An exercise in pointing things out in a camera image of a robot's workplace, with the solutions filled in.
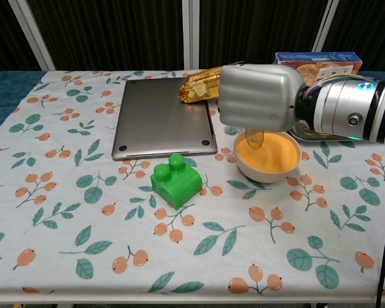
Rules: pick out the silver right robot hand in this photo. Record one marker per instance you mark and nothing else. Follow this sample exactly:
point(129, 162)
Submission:
point(256, 96)

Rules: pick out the silver spoon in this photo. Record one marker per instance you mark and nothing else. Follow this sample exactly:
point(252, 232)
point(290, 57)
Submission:
point(255, 138)

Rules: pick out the off-white bowl of orange powder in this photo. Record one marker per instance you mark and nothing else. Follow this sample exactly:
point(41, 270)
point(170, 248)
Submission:
point(276, 160)

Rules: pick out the stainless steel tray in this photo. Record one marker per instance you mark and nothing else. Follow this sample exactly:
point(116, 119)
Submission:
point(314, 134)

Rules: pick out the clear plastic bag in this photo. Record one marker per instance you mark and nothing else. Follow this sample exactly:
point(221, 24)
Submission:
point(233, 130)

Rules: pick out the gold foil biscuit packet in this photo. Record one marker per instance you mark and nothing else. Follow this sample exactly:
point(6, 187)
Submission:
point(200, 88)

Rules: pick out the blue and orange food box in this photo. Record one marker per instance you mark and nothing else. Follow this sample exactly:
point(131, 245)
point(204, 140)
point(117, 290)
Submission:
point(321, 64)

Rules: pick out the grey closed laptop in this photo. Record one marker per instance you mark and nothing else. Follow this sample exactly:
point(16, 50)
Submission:
point(157, 122)

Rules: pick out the green toy building block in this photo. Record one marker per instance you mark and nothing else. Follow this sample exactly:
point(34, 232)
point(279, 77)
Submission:
point(174, 186)

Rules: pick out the floral printed tablecloth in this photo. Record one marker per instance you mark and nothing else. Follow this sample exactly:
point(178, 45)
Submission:
point(83, 224)

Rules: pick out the teal table cover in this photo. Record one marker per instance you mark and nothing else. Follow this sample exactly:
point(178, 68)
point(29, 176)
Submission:
point(6, 96)

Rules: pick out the white partition frame post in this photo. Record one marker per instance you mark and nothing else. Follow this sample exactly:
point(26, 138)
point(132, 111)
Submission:
point(32, 35)
point(324, 25)
point(191, 33)

